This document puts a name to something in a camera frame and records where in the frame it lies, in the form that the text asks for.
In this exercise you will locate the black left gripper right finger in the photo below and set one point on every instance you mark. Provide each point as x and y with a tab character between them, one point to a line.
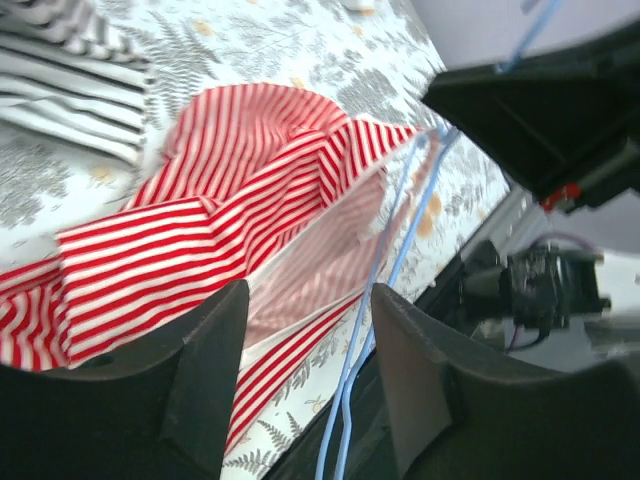
523	421

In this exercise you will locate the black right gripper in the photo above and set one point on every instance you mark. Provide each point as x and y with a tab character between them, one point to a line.
563	125

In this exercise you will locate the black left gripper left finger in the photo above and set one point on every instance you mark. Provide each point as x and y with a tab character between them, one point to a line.
156	408

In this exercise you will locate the red white striped tank top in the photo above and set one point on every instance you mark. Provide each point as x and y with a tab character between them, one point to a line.
271	184

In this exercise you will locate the black white striped tank top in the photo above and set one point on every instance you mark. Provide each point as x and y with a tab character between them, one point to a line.
68	75

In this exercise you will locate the floral table mat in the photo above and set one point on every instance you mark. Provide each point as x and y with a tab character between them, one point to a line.
376	64

